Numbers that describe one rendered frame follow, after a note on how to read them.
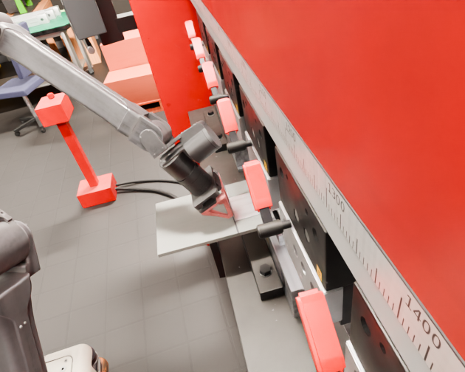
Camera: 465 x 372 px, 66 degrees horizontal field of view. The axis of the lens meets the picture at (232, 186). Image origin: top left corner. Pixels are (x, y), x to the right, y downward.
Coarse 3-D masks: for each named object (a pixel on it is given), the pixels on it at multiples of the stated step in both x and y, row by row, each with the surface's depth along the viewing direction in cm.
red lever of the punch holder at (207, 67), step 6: (204, 66) 75; (210, 66) 75; (204, 72) 75; (210, 72) 75; (210, 78) 75; (210, 84) 74; (216, 84) 74; (210, 90) 75; (216, 90) 74; (210, 96) 74; (216, 96) 74; (222, 96) 74; (228, 96) 74; (210, 102) 74; (216, 102) 74
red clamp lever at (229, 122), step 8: (224, 104) 60; (224, 112) 59; (232, 112) 60; (224, 120) 59; (232, 120) 59; (224, 128) 59; (232, 128) 59; (232, 136) 59; (232, 144) 58; (240, 144) 58; (248, 144) 58; (232, 152) 58
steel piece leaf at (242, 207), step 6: (228, 198) 85; (234, 198) 88; (240, 198) 88; (246, 198) 87; (234, 204) 86; (240, 204) 86; (246, 204) 86; (252, 204) 85; (234, 210) 85; (240, 210) 84; (246, 210) 84; (252, 210) 83; (270, 210) 82; (234, 216) 81; (240, 216) 83; (246, 216) 82
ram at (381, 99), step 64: (192, 0) 110; (256, 0) 33; (320, 0) 20; (384, 0) 14; (448, 0) 11; (256, 64) 41; (320, 64) 22; (384, 64) 15; (448, 64) 11; (320, 128) 25; (384, 128) 16; (448, 128) 12; (384, 192) 18; (448, 192) 13; (448, 256) 14; (384, 320) 23; (448, 320) 15
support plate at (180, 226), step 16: (240, 192) 90; (160, 208) 90; (176, 208) 89; (192, 208) 88; (224, 208) 86; (160, 224) 86; (176, 224) 85; (192, 224) 84; (208, 224) 83; (224, 224) 82; (240, 224) 81; (256, 224) 80; (160, 240) 81; (176, 240) 80; (192, 240) 80; (208, 240) 79; (160, 256) 79
